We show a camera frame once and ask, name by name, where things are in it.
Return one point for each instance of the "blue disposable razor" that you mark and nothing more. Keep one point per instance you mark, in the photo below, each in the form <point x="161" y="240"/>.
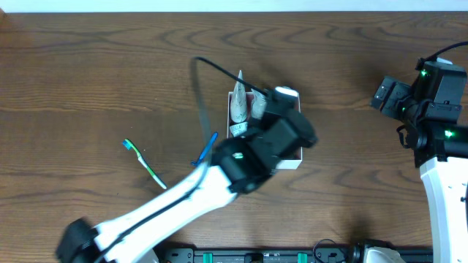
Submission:
<point x="205" y="150"/>

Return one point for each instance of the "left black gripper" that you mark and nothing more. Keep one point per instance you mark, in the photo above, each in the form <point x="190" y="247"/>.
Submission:
<point x="269" y="110"/>

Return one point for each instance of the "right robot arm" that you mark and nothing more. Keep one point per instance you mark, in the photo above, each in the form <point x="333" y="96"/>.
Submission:
<point x="429" y="110"/>

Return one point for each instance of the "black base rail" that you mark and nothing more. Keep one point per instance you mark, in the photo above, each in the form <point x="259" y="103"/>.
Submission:
<point x="325" y="250"/>

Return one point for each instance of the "white lotion tube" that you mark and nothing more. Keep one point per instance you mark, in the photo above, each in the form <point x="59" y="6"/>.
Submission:
<point x="238" y="107"/>

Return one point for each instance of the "green blue toothbrush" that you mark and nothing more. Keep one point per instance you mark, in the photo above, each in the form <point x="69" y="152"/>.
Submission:
<point x="129" y="145"/>

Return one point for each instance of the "white pink cardboard box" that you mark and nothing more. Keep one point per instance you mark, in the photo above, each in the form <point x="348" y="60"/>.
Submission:
<point x="292" y="162"/>

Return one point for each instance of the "green white wipes packet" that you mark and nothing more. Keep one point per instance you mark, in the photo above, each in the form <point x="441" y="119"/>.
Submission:
<point x="238" y="129"/>

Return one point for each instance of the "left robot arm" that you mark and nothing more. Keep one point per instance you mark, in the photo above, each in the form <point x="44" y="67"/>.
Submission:
<point x="238" y="165"/>

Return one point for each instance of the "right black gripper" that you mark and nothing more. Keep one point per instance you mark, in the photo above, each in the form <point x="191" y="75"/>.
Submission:
<point x="382" y="96"/>

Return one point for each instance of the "clear blue soap pump bottle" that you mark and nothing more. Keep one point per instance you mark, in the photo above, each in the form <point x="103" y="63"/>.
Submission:
<point x="258" y="105"/>

